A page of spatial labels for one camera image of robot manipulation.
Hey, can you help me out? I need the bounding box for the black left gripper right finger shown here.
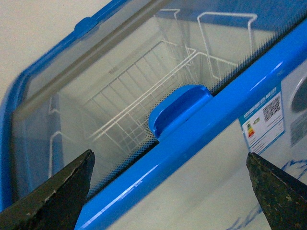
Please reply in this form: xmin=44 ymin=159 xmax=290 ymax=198
xmin=246 ymin=152 xmax=307 ymax=230

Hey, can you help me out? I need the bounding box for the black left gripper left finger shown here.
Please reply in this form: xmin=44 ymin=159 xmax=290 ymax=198
xmin=0 ymin=149 xmax=95 ymax=230

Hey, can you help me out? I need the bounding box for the energy label sticker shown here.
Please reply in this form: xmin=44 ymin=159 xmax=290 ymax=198
xmin=239 ymin=84 xmax=285 ymax=154

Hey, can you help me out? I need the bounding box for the glass sliding freezer lid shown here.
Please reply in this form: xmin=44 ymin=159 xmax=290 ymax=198
xmin=11 ymin=0 xmax=307 ymax=201

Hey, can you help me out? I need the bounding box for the white and blue chest freezer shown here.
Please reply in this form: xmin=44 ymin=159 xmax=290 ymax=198
xmin=0 ymin=0 xmax=307 ymax=230

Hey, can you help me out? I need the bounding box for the white wire basket left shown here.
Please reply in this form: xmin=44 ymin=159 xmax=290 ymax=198
xmin=86 ymin=40 xmax=196 ymax=154

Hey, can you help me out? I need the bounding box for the white wire basket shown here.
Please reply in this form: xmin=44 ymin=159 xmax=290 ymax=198
xmin=187 ymin=11 xmax=258 ymax=80
xmin=86 ymin=40 xmax=196 ymax=154

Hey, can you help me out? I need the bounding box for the white wire basket right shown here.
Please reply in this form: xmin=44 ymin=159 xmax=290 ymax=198
xmin=187 ymin=11 xmax=258 ymax=80

